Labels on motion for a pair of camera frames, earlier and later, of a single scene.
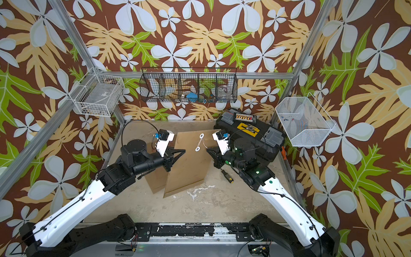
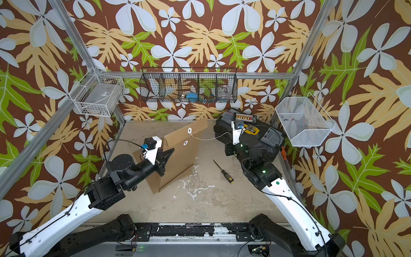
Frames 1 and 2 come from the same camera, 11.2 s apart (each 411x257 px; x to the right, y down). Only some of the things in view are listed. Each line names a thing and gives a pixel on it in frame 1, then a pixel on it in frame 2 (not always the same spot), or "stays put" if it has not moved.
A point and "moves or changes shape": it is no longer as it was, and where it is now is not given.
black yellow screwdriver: x=229 y=178 stays put
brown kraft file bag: x=191 y=166 moves or changes shape
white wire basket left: x=97 y=95 stays put
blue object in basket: x=192 y=97 stays put
